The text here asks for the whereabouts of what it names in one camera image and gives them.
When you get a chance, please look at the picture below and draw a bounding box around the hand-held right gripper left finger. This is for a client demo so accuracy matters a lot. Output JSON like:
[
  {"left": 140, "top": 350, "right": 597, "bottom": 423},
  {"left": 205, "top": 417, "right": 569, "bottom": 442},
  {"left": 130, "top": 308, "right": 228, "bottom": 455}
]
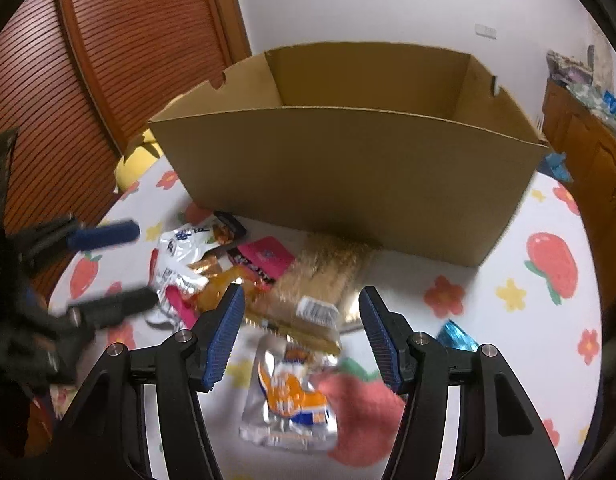
[{"left": 43, "top": 284, "right": 246, "bottom": 480}]

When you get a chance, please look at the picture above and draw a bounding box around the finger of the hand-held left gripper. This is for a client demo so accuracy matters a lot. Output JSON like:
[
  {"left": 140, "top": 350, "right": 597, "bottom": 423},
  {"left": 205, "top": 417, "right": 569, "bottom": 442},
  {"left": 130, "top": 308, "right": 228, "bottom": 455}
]
[
  {"left": 67, "top": 286, "right": 160, "bottom": 332},
  {"left": 15, "top": 217, "right": 141, "bottom": 262}
]

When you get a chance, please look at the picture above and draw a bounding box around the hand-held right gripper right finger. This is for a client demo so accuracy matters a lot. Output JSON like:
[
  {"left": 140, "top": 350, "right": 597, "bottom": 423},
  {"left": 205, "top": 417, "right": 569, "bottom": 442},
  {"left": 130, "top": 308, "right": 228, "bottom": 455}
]
[{"left": 358, "top": 285, "right": 569, "bottom": 480}]

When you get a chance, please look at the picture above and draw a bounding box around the amber packet pink end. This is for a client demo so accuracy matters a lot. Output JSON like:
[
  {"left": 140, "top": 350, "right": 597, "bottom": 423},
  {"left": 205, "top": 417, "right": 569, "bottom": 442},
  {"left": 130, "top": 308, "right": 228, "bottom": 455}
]
[{"left": 165, "top": 255, "right": 270, "bottom": 328}]

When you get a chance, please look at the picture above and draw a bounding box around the blue foil packet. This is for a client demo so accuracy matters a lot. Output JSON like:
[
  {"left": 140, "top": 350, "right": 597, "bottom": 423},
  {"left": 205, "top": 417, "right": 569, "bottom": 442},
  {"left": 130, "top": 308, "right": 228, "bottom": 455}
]
[{"left": 437, "top": 320, "right": 480, "bottom": 354}]

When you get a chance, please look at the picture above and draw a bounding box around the silver packet blue print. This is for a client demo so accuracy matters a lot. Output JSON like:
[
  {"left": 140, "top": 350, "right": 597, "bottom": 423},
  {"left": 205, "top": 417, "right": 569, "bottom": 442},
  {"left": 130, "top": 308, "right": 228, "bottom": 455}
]
[{"left": 150, "top": 222, "right": 219, "bottom": 321}]

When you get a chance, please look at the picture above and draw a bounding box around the silver packet orange print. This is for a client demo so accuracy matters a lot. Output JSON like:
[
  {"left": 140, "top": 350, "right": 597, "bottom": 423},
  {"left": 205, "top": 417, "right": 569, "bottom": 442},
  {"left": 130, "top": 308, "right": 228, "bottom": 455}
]
[{"left": 238, "top": 344, "right": 340, "bottom": 455}]

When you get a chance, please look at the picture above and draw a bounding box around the golden brown bread packet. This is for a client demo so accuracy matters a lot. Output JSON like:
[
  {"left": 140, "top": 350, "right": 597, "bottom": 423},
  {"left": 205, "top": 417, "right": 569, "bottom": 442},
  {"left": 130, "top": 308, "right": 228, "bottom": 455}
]
[{"left": 243, "top": 232, "right": 385, "bottom": 357}]

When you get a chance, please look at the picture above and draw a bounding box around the pink snack packet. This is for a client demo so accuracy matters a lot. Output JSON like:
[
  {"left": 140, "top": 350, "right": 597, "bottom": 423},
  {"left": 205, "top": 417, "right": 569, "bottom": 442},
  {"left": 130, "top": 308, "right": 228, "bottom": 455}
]
[{"left": 227, "top": 236, "right": 296, "bottom": 287}]

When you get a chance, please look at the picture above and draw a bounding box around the small dark orange packet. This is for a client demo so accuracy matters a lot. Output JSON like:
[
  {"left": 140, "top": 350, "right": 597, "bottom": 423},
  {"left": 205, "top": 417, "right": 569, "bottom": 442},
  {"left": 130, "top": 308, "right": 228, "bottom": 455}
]
[{"left": 208, "top": 212, "right": 249, "bottom": 251}]

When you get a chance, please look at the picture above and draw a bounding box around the brown cardboard box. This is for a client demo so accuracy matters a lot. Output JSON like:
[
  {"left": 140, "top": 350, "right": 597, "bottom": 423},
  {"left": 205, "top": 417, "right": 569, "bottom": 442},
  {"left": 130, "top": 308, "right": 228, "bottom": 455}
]
[{"left": 148, "top": 42, "right": 551, "bottom": 268}]

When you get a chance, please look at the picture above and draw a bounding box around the yellow plush toy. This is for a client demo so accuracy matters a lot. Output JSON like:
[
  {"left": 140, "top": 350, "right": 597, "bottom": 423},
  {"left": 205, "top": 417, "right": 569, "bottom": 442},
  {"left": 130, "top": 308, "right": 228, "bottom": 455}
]
[{"left": 114, "top": 129, "right": 162, "bottom": 194}]

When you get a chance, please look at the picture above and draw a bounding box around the strawberry printed blanket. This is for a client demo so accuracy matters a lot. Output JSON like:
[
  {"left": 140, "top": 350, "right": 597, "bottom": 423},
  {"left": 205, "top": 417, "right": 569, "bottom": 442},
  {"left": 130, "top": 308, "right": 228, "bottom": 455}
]
[{"left": 48, "top": 157, "right": 606, "bottom": 480}]

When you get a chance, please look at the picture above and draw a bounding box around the wooden louvred door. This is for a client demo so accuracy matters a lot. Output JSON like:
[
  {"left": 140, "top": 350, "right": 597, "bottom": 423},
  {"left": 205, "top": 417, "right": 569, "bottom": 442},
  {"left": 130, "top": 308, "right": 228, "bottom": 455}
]
[{"left": 0, "top": 0, "right": 252, "bottom": 306}]

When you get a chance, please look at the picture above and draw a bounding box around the blue plastic bag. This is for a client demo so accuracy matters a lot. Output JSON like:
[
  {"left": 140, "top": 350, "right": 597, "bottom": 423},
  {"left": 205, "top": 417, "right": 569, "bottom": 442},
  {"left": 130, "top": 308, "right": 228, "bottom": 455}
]
[{"left": 543, "top": 152, "right": 575, "bottom": 184}]

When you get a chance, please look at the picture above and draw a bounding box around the wooden cabinet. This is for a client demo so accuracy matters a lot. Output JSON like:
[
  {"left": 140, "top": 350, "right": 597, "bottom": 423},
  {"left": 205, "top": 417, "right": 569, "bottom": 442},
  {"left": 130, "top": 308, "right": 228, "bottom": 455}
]
[{"left": 540, "top": 80, "right": 616, "bottom": 313}]

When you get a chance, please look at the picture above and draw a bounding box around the green patterned cloth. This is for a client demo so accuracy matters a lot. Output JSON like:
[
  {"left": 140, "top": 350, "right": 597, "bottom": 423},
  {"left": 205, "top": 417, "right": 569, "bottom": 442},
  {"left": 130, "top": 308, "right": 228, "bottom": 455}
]
[{"left": 567, "top": 82, "right": 605, "bottom": 107}]

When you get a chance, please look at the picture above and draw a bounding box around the folded cloth pile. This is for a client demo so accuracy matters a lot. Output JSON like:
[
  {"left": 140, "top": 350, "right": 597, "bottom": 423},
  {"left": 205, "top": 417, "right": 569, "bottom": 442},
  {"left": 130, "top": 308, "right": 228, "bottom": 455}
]
[{"left": 545, "top": 50, "right": 597, "bottom": 86}]

